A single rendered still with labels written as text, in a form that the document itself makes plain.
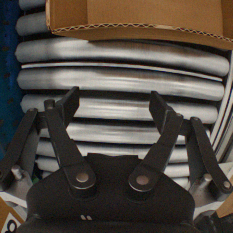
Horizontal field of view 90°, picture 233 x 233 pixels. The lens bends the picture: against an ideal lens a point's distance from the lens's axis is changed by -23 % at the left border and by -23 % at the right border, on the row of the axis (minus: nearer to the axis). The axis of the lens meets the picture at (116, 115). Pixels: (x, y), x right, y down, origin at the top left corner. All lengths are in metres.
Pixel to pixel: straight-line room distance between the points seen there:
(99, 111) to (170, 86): 0.16
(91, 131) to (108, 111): 0.07
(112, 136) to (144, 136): 0.07
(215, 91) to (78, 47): 0.31
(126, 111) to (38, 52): 0.22
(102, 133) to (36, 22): 0.28
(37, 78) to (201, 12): 0.37
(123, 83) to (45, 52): 0.17
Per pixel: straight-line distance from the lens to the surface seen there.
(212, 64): 0.35
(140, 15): 0.29
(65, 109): 0.16
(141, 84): 0.30
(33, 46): 0.34
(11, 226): 0.52
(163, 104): 0.16
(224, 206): 0.73
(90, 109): 0.32
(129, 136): 0.35
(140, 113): 0.32
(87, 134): 0.35
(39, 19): 0.33
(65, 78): 0.31
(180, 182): 0.53
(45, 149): 0.42
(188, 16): 0.32
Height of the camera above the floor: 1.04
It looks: 64 degrees down
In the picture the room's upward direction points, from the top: 179 degrees counter-clockwise
